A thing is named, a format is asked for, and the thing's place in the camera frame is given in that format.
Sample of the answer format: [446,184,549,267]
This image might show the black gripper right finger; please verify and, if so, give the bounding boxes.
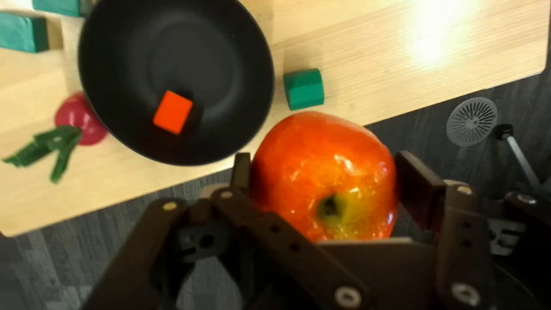
[394,152,446,231]

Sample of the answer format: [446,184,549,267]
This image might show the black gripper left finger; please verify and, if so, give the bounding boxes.
[230,153,251,195]

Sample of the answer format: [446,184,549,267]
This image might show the red apple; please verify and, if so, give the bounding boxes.
[251,112,397,241]

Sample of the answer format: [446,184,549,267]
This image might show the small orange wooden cube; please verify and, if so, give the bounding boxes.
[153,91,192,134]

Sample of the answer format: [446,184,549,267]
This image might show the green octagonal wooden block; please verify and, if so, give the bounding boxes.
[284,69,325,110]

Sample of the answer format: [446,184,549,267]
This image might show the red toy radish green leaves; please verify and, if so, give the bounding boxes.
[3,91,108,184]

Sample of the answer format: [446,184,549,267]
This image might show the teal wooden cube block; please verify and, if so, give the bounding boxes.
[32,0,94,17]

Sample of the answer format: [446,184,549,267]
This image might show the teal wooden rectangular block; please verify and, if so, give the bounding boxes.
[0,10,50,53]

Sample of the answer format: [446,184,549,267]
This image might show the black bowl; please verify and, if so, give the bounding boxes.
[77,0,275,165]

